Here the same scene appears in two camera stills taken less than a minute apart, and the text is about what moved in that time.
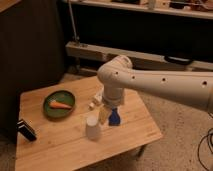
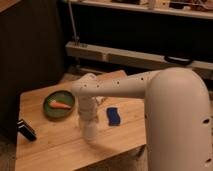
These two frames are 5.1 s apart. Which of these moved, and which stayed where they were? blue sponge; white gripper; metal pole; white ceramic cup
Moved: white gripper
Stayed: white ceramic cup; blue sponge; metal pole
